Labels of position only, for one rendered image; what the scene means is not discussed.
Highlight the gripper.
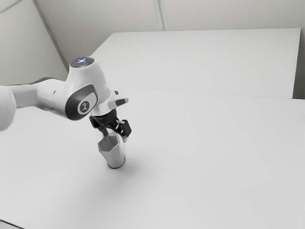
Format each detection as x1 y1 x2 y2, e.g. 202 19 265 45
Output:
89 111 132 143

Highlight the grey faceted mug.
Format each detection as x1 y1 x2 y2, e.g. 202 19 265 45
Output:
98 130 126 169

